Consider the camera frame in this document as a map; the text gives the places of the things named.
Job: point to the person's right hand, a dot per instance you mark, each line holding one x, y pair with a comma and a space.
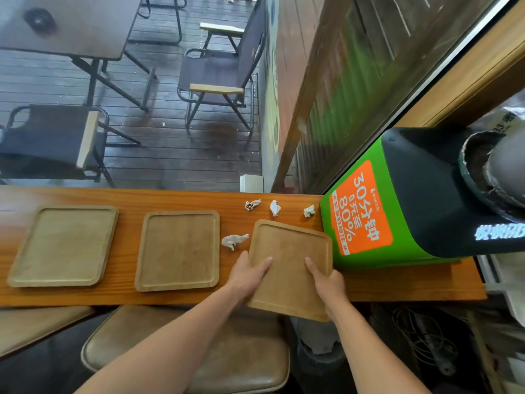
332, 293

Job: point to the person's left hand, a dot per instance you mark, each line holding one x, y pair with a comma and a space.
244, 281

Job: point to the large tissue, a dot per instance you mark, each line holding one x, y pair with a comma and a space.
234, 242

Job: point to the square wooden tray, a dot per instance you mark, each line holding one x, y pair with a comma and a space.
61, 246
287, 250
176, 250

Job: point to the dark-spotted tissue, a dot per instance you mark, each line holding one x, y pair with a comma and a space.
252, 205

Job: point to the small white tissue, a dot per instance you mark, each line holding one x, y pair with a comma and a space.
275, 208

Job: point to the person's right forearm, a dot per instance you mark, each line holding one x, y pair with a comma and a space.
369, 357

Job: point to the person's left forearm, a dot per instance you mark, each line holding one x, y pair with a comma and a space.
164, 348

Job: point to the white trash bin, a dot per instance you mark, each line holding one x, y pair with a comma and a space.
320, 340

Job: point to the brown leather stool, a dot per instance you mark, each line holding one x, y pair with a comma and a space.
213, 352
37, 328

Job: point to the orange wooden table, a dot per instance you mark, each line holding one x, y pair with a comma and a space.
410, 283

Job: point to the small white outdoor box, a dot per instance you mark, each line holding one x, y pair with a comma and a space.
251, 183

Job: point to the green black charging station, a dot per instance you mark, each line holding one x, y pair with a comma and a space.
418, 180

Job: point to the black folding armchair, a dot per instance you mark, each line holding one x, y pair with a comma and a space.
213, 73
41, 139
176, 20

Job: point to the white printed carton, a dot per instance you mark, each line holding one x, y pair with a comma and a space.
510, 118

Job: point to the dark outdoor folding table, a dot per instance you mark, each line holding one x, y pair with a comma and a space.
82, 24

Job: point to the black ashtray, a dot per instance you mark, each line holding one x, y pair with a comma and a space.
39, 21

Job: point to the wooden window frame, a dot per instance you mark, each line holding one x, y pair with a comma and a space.
471, 82

